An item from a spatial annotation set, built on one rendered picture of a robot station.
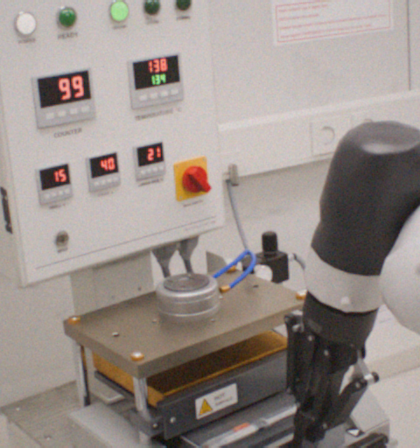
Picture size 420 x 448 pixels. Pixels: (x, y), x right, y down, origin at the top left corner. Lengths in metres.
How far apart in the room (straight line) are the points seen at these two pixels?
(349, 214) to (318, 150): 1.04
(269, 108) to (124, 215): 0.68
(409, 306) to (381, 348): 1.02
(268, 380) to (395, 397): 0.58
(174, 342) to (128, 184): 0.25
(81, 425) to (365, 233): 0.49
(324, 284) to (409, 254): 0.15
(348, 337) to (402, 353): 0.86
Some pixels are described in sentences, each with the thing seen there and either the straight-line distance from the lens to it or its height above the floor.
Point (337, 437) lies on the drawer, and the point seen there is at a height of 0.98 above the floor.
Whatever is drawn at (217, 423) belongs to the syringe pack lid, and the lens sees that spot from 1.14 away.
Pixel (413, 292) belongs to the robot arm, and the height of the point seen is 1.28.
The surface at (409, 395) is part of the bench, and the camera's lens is 1.73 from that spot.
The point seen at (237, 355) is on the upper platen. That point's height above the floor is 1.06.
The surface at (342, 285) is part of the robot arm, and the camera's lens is 0.89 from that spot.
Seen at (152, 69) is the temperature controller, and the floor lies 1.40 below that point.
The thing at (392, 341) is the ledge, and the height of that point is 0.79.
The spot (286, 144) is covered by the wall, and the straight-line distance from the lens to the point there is 1.85.
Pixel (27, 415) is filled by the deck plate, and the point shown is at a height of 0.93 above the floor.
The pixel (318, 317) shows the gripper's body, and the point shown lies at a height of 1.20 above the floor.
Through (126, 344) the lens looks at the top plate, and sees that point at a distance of 1.12.
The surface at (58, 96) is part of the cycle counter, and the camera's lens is 1.18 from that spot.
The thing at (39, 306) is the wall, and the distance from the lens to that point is 1.76.
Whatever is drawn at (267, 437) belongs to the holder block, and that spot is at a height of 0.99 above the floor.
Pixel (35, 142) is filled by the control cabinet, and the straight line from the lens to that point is 1.18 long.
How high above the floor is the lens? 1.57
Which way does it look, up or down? 17 degrees down
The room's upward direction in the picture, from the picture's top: 5 degrees counter-clockwise
